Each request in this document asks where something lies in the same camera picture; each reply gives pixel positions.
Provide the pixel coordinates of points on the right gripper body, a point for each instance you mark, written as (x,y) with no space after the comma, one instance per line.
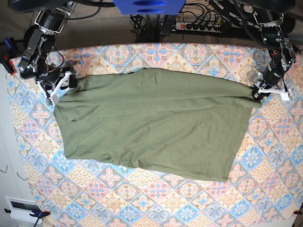
(56,80)

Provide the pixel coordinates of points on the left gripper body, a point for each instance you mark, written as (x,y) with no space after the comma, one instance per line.
(265,89)

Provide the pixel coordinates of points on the olive green t-shirt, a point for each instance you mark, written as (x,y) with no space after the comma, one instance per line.
(159,120)

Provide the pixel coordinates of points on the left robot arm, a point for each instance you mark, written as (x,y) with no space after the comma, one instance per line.
(266,22)

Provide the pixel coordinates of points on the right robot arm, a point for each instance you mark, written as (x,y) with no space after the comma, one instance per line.
(51,19)

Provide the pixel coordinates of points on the black round stool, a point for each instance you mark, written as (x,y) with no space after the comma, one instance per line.
(37,41)

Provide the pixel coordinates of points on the blue red clamp upper left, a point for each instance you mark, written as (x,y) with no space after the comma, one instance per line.
(5,59)

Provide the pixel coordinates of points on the blue red clamp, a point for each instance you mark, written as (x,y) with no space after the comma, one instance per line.
(5,59)
(39,214)

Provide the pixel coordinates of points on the patterned tablecloth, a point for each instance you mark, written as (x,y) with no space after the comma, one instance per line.
(265,184)

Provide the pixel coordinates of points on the white power strip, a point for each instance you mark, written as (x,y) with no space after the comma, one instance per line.
(207,27)

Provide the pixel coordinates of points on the red clamp lower right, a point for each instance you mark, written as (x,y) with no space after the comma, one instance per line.
(297,212)

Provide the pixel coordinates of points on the white floor outlet box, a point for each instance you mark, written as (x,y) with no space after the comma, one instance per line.
(21,209)

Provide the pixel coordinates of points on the blue red clamp lower left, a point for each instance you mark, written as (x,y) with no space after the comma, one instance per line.
(39,214)

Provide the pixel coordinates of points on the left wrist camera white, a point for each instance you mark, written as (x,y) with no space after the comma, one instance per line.
(285,95)

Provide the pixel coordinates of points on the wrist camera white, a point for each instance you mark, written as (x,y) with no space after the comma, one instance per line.
(52,100)
(285,95)

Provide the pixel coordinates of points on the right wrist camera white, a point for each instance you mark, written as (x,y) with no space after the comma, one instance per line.
(52,100)

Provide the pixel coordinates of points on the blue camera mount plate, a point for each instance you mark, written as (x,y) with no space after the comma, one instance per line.
(149,7)

